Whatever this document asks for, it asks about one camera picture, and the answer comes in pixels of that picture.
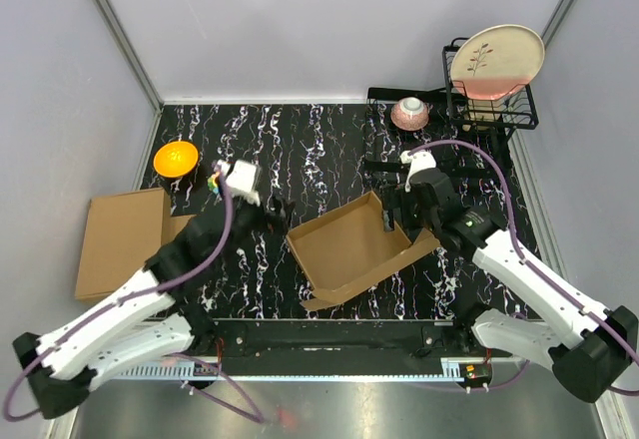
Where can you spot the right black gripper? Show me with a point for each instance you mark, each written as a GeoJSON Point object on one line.
{"type": "Point", "coordinates": [396, 199]}

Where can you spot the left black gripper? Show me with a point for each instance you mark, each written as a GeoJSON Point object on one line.
{"type": "Point", "coordinates": [271, 220]}

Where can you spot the brown cardboard box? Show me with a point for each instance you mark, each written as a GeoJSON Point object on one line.
{"type": "Point", "coordinates": [122, 231]}
{"type": "Point", "coordinates": [346, 251]}

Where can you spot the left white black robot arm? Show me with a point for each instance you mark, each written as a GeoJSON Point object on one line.
{"type": "Point", "coordinates": [153, 314]}

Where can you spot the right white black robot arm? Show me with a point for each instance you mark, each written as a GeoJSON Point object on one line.
{"type": "Point", "coordinates": [585, 344]}

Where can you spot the closed brown cardboard box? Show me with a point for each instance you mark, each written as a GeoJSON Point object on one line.
{"type": "Point", "coordinates": [122, 231]}

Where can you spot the colourful flower toy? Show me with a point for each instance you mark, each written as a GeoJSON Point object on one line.
{"type": "Point", "coordinates": [213, 183]}

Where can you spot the pink patterned ceramic bowl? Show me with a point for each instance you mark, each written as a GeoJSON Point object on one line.
{"type": "Point", "coordinates": [410, 114]}

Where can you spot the orange bowl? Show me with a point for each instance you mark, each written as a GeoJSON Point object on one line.
{"type": "Point", "coordinates": [175, 159]}

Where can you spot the beige cup in rack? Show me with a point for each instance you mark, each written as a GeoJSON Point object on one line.
{"type": "Point", "coordinates": [484, 110]}

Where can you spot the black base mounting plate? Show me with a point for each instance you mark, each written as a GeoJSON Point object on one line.
{"type": "Point", "coordinates": [244, 337]}

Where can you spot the beige plate with leaf pattern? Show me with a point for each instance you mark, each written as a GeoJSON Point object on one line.
{"type": "Point", "coordinates": [497, 62]}

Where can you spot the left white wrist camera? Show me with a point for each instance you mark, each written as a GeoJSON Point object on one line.
{"type": "Point", "coordinates": [242, 179]}

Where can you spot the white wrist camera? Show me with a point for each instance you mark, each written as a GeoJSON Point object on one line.
{"type": "Point", "coordinates": [242, 179]}
{"type": "Point", "coordinates": [417, 162]}

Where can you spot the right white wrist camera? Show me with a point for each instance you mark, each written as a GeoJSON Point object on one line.
{"type": "Point", "coordinates": [417, 162]}

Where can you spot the black wire dish rack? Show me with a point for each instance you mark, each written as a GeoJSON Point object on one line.
{"type": "Point", "coordinates": [383, 141]}

